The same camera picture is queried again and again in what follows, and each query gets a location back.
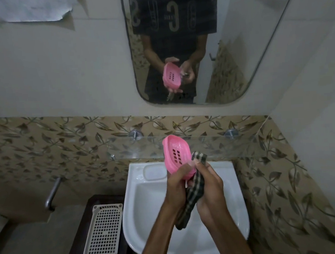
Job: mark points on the person's right hand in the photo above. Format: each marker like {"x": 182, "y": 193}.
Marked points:
{"x": 212, "y": 194}

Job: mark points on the person's left hand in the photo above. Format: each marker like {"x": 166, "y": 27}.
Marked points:
{"x": 176, "y": 188}

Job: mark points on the checkered cleaning cloth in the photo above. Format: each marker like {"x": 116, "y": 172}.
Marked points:
{"x": 193, "y": 195}

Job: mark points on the pink plastic soap dish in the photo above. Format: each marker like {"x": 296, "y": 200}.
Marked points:
{"x": 176, "y": 150}

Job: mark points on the person's right forearm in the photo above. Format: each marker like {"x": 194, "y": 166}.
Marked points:
{"x": 230, "y": 241}

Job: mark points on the person's left forearm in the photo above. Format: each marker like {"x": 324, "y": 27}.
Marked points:
{"x": 161, "y": 237}

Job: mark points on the white ceramic sink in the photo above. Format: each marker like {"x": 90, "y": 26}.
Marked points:
{"x": 145, "y": 218}

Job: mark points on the clear glass shelf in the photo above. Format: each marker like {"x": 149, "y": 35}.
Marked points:
{"x": 140, "y": 150}

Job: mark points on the small chrome shelf peg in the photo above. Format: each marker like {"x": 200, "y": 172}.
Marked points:
{"x": 112, "y": 156}

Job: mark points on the white perforated plastic basket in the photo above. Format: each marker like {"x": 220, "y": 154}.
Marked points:
{"x": 102, "y": 236}

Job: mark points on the dark brown stool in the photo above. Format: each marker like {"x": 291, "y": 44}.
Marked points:
{"x": 81, "y": 211}

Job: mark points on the round chrome shelf bracket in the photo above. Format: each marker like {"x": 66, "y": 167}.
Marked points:
{"x": 231, "y": 133}
{"x": 135, "y": 134}

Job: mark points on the chrome wall tap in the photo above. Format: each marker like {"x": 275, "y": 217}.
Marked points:
{"x": 53, "y": 193}

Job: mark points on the rounded wall mirror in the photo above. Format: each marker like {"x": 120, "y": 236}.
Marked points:
{"x": 249, "y": 25}

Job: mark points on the torn white wall paper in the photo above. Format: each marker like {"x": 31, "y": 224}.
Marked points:
{"x": 27, "y": 9}

